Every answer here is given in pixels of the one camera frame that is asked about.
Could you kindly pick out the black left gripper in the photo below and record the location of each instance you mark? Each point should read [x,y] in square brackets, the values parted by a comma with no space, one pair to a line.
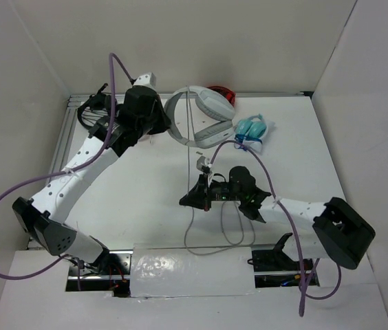
[163,122]

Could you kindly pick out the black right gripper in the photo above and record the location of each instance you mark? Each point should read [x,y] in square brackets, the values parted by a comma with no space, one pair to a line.
[197,197]

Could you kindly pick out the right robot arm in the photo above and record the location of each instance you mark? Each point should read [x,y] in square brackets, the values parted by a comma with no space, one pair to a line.
[342,235]

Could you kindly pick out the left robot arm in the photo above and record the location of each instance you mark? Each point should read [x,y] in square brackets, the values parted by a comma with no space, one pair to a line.
[44,215]

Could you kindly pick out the red black headphones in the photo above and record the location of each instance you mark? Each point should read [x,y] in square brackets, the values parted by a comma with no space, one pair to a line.
[225,92]

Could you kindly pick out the white foil cover plate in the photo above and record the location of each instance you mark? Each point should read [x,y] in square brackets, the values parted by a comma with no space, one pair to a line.
[174,273]

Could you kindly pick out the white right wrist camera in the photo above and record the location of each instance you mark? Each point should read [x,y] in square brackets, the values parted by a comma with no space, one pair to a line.
[204,165]

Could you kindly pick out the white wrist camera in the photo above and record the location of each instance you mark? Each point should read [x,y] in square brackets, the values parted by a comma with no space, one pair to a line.
[204,165]
[146,80]

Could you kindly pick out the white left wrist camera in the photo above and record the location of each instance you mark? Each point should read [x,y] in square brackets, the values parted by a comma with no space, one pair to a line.
[146,80]

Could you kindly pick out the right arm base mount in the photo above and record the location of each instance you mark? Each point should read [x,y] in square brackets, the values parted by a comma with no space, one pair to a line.
[273,268]

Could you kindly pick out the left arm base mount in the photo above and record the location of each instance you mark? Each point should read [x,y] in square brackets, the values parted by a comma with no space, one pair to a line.
[113,277]

